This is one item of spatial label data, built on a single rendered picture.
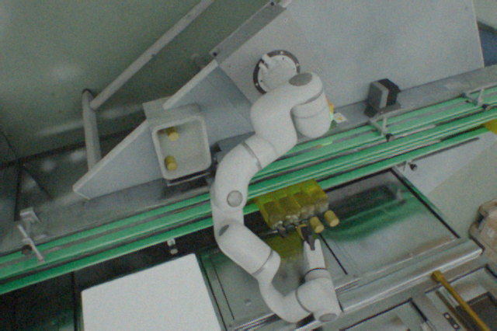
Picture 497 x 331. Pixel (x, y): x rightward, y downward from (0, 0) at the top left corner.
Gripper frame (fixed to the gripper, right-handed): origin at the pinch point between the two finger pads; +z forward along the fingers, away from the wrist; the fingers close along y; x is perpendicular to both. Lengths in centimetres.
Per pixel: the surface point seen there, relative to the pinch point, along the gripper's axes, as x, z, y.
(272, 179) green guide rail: 7.4, 23.1, 5.0
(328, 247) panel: -9.4, 4.5, -14.5
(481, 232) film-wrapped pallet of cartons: -248, 171, -264
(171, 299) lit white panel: 46.3, -8.7, -12.8
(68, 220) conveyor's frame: 79, 15, 6
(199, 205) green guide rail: 33.8, 16.7, 3.1
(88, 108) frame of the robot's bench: 83, 78, 11
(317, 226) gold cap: -4.4, 3.1, 0.0
